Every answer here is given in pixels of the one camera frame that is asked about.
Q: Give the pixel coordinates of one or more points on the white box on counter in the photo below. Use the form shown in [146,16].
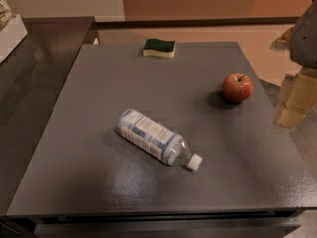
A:
[11,36]

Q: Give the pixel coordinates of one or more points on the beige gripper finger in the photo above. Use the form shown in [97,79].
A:
[297,97]

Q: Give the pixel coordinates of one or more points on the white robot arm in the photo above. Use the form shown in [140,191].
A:
[303,42]

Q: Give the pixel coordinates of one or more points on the clear plastic water bottle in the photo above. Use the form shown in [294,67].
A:
[158,141]

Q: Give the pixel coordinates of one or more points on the dark side counter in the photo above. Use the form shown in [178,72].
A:
[31,79]

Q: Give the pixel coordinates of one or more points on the red apple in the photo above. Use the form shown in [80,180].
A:
[237,87]

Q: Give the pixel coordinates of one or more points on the green and yellow sponge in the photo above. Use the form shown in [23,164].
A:
[159,48]

